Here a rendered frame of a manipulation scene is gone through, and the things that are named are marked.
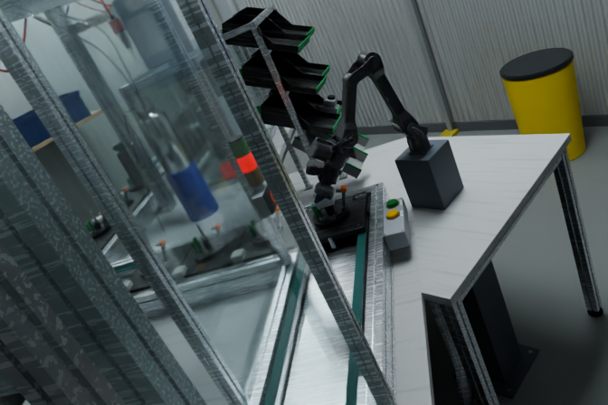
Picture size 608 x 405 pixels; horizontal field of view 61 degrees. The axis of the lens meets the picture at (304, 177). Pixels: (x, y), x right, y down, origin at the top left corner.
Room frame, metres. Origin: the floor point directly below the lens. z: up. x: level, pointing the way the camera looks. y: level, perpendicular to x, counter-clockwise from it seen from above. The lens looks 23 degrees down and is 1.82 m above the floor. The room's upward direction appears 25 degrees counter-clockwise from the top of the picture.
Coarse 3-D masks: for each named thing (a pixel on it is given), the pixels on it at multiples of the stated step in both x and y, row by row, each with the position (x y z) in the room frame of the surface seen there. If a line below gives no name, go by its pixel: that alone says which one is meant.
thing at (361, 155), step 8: (312, 136) 1.97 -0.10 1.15; (320, 136) 1.95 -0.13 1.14; (328, 136) 1.93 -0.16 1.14; (296, 144) 1.86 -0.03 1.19; (304, 152) 1.85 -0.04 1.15; (360, 152) 1.89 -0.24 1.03; (320, 160) 1.83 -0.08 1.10; (352, 160) 1.88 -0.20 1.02; (360, 160) 1.89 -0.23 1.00; (344, 168) 1.79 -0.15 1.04; (352, 168) 1.78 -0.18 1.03; (360, 168) 1.84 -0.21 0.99
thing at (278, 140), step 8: (288, 128) 3.15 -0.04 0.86; (280, 136) 3.08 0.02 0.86; (296, 136) 3.20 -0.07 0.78; (280, 144) 2.93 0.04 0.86; (280, 152) 2.82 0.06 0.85; (288, 152) 2.93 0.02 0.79; (296, 152) 3.07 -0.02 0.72; (288, 160) 2.88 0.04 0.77; (304, 160) 3.15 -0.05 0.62; (288, 168) 2.82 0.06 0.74; (296, 168) 2.94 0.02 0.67; (304, 168) 3.08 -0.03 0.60
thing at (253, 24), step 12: (264, 12) 1.97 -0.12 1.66; (252, 24) 1.81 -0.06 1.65; (264, 48) 1.81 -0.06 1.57; (276, 72) 1.81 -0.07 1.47; (276, 84) 1.81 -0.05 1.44; (264, 96) 2.17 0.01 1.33; (288, 96) 1.82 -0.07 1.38; (288, 108) 1.81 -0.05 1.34; (300, 132) 1.81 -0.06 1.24; (288, 144) 2.17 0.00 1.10; (300, 168) 2.17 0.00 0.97
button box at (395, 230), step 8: (400, 200) 1.54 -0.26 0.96; (384, 208) 1.54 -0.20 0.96; (392, 208) 1.51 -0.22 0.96; (400, 208) 1.49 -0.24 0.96; (384, 216) 1.49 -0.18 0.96; (400, 216) 1.44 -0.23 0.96; (384, 224) 1.44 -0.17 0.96; (392, 224) 1.42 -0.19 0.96; (400, 224) 1.40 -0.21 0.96; (408, 224) 1.46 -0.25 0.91; (384, 232) 1.40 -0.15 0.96; (392, 232) 1.38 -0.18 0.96; (400, 232) 1.36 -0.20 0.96; (408, 232) 1.41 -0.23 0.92; (392, 240) 1.37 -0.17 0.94; (400, 240) 1.36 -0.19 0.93; (408, 240) 1.36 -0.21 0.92; (392, 248) 1.37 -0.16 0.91; (400, 248) 1.37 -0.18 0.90
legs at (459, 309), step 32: (512, 224) 1.37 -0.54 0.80; (576, 224) 1.62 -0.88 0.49; (576, 256) 1.65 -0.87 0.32; (480, 288) 1.53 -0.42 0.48; (448, 320) 1.16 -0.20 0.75; (480, 320) 1.52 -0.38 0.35; (480, 352) 1.56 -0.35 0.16; (512, 352) 1.57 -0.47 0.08; (480, 384) 1.14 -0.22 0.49; (512, 384) 1.49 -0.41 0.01
